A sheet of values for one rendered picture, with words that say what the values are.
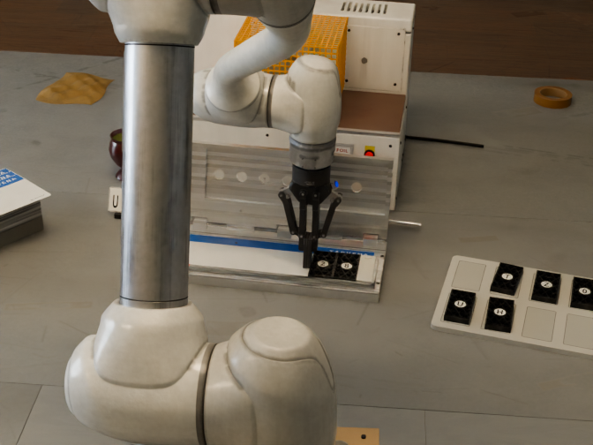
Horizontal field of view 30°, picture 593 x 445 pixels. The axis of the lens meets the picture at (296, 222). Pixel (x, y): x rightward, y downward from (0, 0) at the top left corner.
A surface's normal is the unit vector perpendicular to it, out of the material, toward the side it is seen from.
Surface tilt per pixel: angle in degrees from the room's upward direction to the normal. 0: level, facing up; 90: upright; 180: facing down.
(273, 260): 0
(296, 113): 89
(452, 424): 0
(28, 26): 0
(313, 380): 67
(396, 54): 90
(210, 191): 78
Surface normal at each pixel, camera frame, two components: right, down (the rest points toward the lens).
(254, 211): -0.14, 0.31
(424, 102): 0.03, -0.86
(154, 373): -0.04, 0.02
